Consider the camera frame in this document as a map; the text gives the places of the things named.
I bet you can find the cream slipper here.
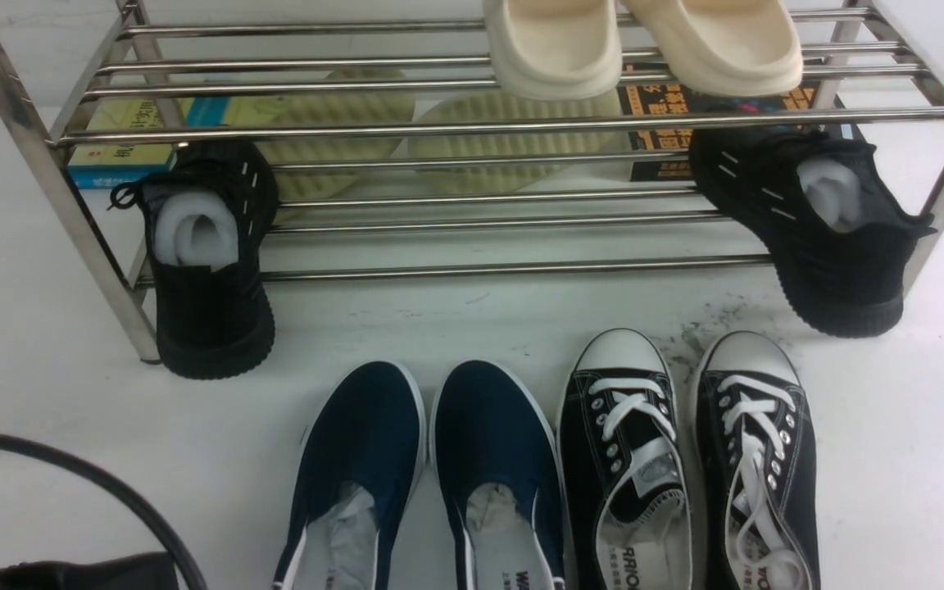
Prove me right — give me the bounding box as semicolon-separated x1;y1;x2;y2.
623;1;803;98
482;1;622;101

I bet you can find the black knit sneaker right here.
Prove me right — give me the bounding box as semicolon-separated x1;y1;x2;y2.
687;126;934;338

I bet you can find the black knit sneaker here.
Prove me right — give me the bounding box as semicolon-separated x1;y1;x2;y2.
110;139;280;380
687;126;934;338

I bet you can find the black canvas sneaker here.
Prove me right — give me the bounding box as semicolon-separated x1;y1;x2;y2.
556;329;694;589
692;331;821;589

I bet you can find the cream slipper far right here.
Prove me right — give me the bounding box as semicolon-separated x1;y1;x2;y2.
623;1;803;98

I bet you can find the black canvas sneaker left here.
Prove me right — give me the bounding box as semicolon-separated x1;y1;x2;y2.
556;329;694;589

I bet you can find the green slipper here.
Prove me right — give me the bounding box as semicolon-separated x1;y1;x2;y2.
247;90;416;223
406;89;623;195

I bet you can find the green and blue book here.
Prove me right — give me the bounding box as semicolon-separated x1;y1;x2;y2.
67;96;295;189

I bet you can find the navy slip-on shoe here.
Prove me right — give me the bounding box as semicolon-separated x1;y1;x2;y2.
272;360;427;589
429;360;566;589

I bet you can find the silver metal shoe rack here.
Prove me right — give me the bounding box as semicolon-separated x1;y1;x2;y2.
0;1;944;365

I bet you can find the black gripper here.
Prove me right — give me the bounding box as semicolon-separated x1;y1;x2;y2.
0;552;179;589

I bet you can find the black canvas sneaker right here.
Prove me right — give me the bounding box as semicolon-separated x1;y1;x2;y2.
692;331;821;589

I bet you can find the black and orange book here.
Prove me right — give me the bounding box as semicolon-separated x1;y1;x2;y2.
619;81;823;182

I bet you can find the black knit sneaker left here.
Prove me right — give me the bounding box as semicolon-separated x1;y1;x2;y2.
110;139;280;380

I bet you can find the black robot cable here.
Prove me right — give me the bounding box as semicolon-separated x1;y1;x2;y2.
0;433;209;590

